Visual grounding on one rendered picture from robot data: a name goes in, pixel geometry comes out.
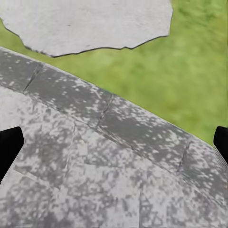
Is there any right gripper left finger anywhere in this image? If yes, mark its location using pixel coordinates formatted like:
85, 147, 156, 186
0, 126, 24, 182

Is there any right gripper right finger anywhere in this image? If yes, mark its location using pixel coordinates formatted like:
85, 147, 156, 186
214, 126, 228, 163

